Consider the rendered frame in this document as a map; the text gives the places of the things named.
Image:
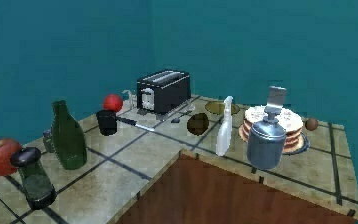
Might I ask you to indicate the tiled kitchen counter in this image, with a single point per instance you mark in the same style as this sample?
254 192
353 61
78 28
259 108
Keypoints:
160 150

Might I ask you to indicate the dark brown potato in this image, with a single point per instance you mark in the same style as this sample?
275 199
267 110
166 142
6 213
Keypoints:
198 124

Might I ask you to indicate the black toaster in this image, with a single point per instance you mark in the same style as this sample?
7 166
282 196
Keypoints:
168 88

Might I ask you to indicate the white spray bottle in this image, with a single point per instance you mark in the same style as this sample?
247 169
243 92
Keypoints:
224 131

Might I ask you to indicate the clear glass cup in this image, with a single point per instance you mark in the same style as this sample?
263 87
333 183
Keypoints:
130 97

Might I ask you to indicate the red tomato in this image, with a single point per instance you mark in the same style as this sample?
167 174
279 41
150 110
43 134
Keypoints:
112 102

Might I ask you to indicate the black mug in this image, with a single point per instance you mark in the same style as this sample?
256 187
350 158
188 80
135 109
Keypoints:
106 123

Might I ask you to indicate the grey metal kettle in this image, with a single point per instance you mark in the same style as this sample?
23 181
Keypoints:
265 142

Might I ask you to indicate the layered cake on plate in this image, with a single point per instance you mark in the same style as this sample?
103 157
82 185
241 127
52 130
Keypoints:
288 125

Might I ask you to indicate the green glass bottle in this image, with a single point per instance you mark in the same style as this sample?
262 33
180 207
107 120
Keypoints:
67 138

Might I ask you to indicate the small brown egg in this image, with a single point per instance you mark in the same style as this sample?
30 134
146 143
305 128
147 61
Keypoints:
311 124

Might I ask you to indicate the small grey shaker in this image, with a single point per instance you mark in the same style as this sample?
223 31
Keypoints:
48 141

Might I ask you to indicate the dark green pepper mill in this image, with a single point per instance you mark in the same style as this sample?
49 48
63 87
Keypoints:
35 181

